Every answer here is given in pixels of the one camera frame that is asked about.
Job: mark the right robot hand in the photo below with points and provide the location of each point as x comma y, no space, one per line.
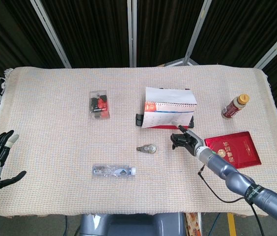
187,140

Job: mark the desk calendar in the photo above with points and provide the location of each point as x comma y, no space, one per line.
169,109

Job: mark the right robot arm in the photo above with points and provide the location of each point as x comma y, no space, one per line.
241,182

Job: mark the correction tape dispenser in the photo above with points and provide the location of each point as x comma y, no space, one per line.
147,148

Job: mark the red certificate booklet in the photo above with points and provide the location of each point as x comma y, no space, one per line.
236,150

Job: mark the red drink bottle yellow cap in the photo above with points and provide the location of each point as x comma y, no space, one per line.
234,106

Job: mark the clear plastic water bottle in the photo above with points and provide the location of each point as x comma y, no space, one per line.
114,171

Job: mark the orange patterned box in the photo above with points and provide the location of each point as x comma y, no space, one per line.
193,225

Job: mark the beige woven tablecloth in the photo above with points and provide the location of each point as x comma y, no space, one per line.
79,147

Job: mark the clear box of binder clips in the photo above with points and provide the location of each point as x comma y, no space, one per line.
99,105

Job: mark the grey robot torso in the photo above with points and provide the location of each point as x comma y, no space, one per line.
131,225

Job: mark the folding screen partition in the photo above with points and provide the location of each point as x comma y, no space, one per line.
138,32

